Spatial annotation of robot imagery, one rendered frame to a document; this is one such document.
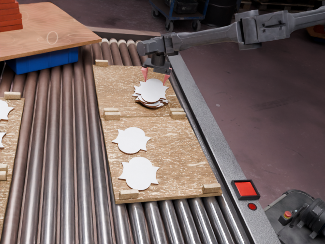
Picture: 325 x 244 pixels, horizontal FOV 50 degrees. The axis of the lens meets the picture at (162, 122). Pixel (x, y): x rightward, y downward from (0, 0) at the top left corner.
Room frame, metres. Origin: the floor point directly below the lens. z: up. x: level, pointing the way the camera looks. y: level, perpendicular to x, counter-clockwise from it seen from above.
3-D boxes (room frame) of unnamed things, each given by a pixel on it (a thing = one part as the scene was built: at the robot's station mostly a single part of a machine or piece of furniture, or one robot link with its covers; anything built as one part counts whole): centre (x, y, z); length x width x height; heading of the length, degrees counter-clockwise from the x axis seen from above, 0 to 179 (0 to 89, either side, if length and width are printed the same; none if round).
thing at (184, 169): (0.94, 0.00, 0.93); 0.41 x 0.35 x 0.02; 21
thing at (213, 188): (0.81, -0.20, 0.95); 0.06 x 0.02 x 0.03; 111
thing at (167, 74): (1.30, 0.04, 1.04); 0.07 x 0.07 x 0.09; 89
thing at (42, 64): (1.47, 0.67, 0.97); 0.31 x 0.31 x 0.10; 49
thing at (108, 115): (1.07, 0.19, 0.95); 0.06 x 0.02 x 0.03; 111
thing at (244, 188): (0.86, -0.32, 0.92); 0.06 x 0.06 x 0.01; 19
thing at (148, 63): (1.30, 0.07, 1.11); 0.10 x 0.07 x 0.07; 89
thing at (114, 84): (1.33, 0.15, 0.93); 0.41 x 0.35 x 0.02; 20
